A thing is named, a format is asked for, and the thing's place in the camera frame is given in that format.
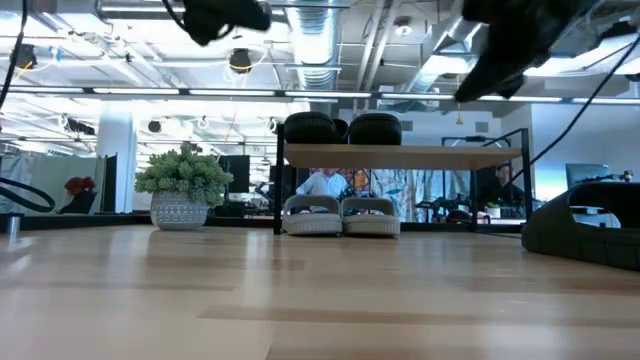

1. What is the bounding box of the hanging black left arm cable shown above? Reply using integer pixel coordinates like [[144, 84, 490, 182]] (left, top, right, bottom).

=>
[[0, 0, 29, 111]]

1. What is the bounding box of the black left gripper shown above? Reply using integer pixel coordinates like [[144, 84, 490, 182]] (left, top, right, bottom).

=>
[[182, 0, 274, 46]]

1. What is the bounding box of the wide silver ribbed air duct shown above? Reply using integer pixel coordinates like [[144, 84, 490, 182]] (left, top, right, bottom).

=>
[[285, 0, 342, 132]]

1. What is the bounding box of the blue lit computer monitor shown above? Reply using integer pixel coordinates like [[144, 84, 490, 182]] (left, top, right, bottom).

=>
[[565, 163, 612, 190]]

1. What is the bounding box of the black rubber slide sandal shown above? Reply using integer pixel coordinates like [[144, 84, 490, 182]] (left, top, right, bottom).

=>
[[283, 111, 341, 145], [520, 181, 640, 272], [348, 112, 403, 146]]

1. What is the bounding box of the wooden shelf with black frame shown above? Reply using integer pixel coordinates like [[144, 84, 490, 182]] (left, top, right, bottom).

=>
[[272, 123, 534, 236]]

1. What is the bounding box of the white round pillar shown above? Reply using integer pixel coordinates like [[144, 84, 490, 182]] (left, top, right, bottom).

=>
[[96, 102, 138, 214]]

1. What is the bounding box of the looped black cable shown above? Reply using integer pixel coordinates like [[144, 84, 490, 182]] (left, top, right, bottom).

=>
[[0, 177, 56, 214]]

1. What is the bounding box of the long black right arm cable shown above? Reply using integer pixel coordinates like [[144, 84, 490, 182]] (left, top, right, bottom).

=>
[[529, 34, 640, 169]]

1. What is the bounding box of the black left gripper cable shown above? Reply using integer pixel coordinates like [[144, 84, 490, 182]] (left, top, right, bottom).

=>
[[162, 0, 189, 31]]

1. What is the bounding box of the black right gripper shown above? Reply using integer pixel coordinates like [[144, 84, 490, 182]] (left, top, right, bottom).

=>
[[453, 0, 596, 104]]

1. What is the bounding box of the black ceiling device yellow cable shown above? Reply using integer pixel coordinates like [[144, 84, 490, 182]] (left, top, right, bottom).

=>
[[228, 48, 253, 74]]

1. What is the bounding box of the green plant in patterned pot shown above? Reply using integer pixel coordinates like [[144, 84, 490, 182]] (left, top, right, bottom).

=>
[[133, 142, 235, 232]]

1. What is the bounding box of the small silver metal post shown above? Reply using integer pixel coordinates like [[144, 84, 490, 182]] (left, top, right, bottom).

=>
[[4, 212, 24, 240]]

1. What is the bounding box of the long hanging light bar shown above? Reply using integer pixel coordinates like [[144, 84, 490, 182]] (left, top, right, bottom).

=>
[[0, 85, 640, 105]]

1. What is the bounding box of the slanted silver air duct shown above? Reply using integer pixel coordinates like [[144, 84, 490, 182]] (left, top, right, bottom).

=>
[[399, 0, 481, 94]]

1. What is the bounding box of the grey rubber slide sandal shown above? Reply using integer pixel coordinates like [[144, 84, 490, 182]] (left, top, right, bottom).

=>
[[340, 196, 402, 238], [281, 194, 344, 237]]

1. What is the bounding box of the black monitor back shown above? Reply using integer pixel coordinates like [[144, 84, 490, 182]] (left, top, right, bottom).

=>
[[218, 154, 251, 194]]

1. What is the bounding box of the person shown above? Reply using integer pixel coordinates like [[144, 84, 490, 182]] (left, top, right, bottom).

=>
[[58, 175, 99, 215], [492, 163, 526, 209], [295, 168, 350, 199]]

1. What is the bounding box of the black aluminium rig frame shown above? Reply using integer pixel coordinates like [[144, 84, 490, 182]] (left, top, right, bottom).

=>
[[0, 212, 524, 234]]

